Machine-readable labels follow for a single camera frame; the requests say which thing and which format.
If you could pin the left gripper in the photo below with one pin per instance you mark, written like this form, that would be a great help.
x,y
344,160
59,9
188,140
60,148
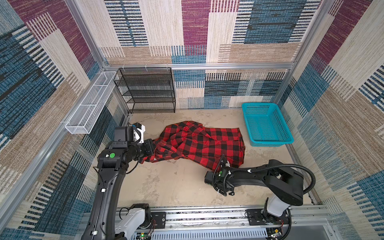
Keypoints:
x,y
149,146

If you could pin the red black plaid shirt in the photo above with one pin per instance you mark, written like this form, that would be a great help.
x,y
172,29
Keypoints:
x,y
192,141

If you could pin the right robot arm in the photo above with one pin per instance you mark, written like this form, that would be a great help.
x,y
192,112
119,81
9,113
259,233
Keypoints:
x,y
288,182

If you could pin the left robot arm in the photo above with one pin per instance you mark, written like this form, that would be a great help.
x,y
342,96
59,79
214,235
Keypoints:
x,y
112,168

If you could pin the teal plastic basket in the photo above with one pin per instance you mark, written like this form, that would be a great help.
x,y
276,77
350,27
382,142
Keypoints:
x,y
266,125

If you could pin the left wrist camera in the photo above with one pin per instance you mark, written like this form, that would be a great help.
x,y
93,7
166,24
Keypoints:
x,y
133,134

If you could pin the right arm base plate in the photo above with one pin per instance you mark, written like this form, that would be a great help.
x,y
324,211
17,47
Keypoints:
x,y
256,218

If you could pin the aluminium mounting rail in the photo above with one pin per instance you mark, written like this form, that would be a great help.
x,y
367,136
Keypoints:
x,y
308,222

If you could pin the black wire shelf rack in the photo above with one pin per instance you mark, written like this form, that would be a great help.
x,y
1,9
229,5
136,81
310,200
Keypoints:
x,y
147,90

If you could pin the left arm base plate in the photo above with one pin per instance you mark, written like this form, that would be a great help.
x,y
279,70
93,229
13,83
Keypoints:
x,y
158,220

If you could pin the white wire mesh tray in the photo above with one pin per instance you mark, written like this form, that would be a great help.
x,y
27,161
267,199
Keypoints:
x,y
90,108

